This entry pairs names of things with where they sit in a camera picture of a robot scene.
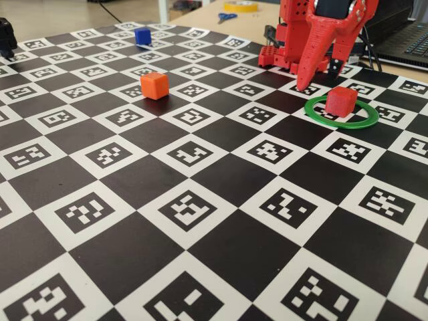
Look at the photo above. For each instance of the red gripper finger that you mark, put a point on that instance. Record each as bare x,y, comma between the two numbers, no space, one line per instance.
341,50
314,53

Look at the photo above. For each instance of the red cube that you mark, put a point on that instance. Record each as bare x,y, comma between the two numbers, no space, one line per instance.
339,102

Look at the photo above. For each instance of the orange cube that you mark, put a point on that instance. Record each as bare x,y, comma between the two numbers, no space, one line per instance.
154,86

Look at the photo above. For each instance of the blue cube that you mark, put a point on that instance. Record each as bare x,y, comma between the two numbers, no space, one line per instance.
143,36

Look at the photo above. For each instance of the red robot arm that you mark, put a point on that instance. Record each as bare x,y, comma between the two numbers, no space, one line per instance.
287,40

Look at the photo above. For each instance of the black laptop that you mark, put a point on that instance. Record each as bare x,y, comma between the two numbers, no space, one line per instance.
401,33

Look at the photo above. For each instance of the yellow tape roll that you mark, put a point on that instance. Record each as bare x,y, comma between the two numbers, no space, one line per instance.
240,6

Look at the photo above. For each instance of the white table leg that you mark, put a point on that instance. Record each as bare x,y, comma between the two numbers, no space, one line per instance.
164,10

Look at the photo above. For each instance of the black white marker checkerboard mat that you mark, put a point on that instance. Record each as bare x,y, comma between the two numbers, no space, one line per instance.
200,200

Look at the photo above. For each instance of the black camera device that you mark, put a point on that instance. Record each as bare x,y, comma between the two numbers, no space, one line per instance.
7,38

